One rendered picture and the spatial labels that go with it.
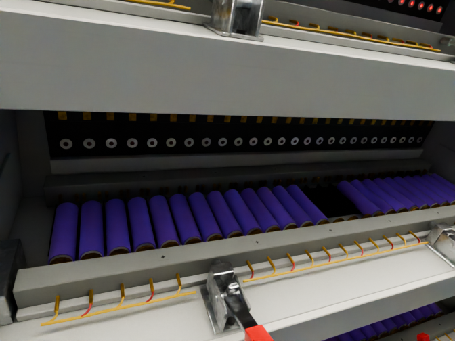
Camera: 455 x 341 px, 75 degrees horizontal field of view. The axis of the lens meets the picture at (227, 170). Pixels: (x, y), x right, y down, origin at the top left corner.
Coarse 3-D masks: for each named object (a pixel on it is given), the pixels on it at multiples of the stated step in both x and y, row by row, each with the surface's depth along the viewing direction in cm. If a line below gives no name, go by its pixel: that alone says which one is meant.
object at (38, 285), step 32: (352, 224) 30; (384, 224) 31; (416, 224) 33; (448, 224) 36; (128, 256) 22; (160, 256) 23; (192, 256) 23; (224, 256) 24; (256, 256) 26; (288, 256) 27; (32, 288) 19; (64, 288) 20; (96, 288) 21; (64, 320) 19
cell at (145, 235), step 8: (136, 200) 29; (144, 200) 29; (128, 208) 28; (136, 208) 28; (144, 208) 28; (136, 216) 27; (144, 216) 27; (136, 224) 26; (144, 224) 26; (136, 232) 25; (144, 232) 25; (152, 232) 26; (136, 240) 25; (144, 240) 24; (152, 240) 25; (136, 248) 24
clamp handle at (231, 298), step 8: (232, 288) 20; (232, 296) 21; (232, 304) 20; (240, 304) 20; (232, 312) 20; (240, 312) 19; (248, 312) 19; (240, 320) 19; (248, 320) 19; (248, 328) 18; (256, 328) 18; (264, 328) 18; (248, 336) 17; (256, 336) 17; (264, 336) 17
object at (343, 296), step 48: (0, 192) 23; (240, 192) 36; (0, 240) 23; (48, 240) 25; (0, 288) 18; (192, 288) 24; (288, 288) 25; (336, 288) 26; (384, 288) 27; (432, 288) 29; (0, 336) 18; (48, 336) 19; (96, 336) 19; (144, 336) 20; (192, 336) 20; (240, 336) 21; (288, 336) 23
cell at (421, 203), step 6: (384, 180) 42; (390, 180) 42; (396, 186) 41; (402, 186) 41; (402, 192) 40; (408, 192) 39; (408, 198) 39; (414, 198) 38; (420, 204) 38; (426, 204) 38
